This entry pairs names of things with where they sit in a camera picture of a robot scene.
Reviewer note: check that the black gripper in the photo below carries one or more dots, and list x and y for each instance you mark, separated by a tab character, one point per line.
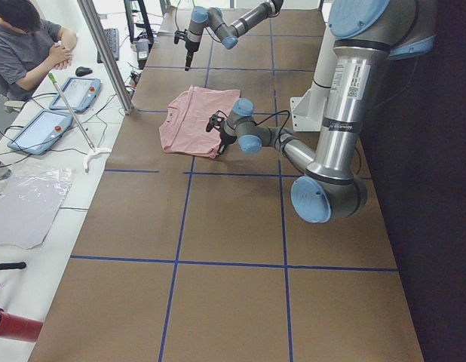
190	49
225	140

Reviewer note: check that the pink Snoopy t-shirt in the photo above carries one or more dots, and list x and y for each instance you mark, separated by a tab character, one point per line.
184	129

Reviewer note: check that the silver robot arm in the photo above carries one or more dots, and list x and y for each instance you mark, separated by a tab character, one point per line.
228	34
364	34

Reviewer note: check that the black keyboard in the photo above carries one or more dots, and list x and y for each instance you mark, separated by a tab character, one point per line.
112	37

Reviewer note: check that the black computer mouse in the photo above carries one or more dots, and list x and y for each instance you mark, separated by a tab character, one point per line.
83	71

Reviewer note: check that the far blue teach pendant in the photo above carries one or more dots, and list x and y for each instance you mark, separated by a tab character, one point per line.
81	92

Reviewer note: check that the blue teach pendant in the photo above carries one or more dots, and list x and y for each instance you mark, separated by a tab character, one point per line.
81	92
41	132

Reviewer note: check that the white hook tool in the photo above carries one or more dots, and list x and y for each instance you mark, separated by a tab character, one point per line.
92	153

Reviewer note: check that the metal rod green tip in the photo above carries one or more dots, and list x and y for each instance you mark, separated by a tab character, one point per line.
70	109

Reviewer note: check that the seated person grey shirt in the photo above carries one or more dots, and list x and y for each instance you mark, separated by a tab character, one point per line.
30	47

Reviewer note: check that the near blue teach pendant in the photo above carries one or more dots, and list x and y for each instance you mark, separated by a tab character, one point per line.
41	132

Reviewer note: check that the clear plastic bag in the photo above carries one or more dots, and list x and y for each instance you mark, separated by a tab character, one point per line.
29	204

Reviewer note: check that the black stand leg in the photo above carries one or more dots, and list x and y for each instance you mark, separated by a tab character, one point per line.
13	266

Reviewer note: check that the red cylinder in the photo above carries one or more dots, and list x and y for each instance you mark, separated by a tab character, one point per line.
19	328

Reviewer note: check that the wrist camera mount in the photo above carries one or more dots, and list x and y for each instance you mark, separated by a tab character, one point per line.
215	121
179	36

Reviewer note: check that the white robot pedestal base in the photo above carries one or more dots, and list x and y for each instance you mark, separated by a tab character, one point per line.
307	111

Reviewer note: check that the aluminium frame post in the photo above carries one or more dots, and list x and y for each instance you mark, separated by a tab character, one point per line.
92	20

